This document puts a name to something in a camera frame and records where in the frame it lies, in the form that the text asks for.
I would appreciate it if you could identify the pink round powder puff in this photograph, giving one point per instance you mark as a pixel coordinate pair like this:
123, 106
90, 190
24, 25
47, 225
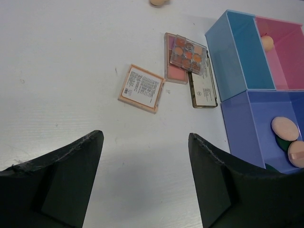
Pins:
285, 128

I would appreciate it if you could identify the three-colour compartment organizer tray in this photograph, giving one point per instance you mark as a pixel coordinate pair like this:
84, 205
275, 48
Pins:
256, 86

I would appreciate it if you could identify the patterned eyeshadow palette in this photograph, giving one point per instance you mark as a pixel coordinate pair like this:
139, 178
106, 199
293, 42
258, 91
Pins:
188, 55

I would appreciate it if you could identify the tan sponge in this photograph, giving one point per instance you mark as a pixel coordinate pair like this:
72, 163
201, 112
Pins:
267, 43
158, 2

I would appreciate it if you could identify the pink blush palette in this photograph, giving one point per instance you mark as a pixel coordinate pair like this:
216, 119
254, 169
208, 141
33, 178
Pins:
172, 73

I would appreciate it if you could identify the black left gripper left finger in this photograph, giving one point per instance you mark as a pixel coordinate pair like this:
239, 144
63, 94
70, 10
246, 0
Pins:
53, 190

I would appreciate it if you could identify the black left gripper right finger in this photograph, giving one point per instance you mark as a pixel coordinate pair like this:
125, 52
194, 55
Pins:
233, 193

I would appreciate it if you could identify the orange square blush palette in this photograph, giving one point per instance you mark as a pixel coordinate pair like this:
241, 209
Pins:
142, 89

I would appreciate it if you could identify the dark green round compact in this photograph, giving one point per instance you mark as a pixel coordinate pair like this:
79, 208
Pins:
283, 144

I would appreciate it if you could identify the dark green compact front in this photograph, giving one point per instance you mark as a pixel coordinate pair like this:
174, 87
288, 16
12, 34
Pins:
269, 167

